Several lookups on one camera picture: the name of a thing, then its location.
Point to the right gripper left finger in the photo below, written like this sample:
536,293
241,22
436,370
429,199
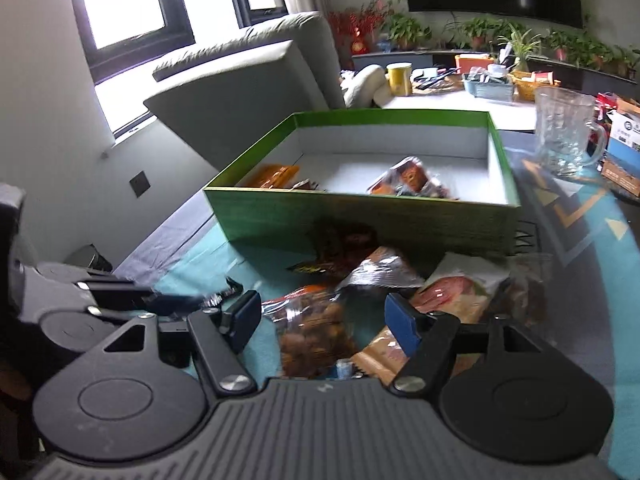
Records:
219,338

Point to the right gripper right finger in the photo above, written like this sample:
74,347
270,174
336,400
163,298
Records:
427,341

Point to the silver foil snack pack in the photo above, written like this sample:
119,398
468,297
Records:
384,268

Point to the clear bag brown snacks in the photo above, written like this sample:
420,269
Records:
312,331

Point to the red spicy snack pouch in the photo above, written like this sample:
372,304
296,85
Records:
411,178

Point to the sachima cake pack orange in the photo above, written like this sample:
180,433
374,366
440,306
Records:
273,176

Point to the white pink snack pack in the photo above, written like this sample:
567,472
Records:
462,286

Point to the green cardboard box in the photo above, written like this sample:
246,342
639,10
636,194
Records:
340,154

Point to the blue table cloth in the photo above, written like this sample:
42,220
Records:
579,237

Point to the grey armchair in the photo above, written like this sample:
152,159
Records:
223,98

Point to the round white coffee table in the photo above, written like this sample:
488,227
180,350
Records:
513,116

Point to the clear glass pitcher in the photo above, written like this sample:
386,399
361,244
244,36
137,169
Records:
568,137

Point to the light blue storage basket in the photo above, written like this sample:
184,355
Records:
486,88

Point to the yellow canister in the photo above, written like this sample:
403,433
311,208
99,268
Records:
399,78

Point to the yellow wicker basket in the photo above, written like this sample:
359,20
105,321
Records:
527,83

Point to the orange book on table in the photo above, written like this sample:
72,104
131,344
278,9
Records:
465,62

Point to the white blue carton box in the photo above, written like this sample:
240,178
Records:
624,136

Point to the spider plant in pot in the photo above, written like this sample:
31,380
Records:
518,47

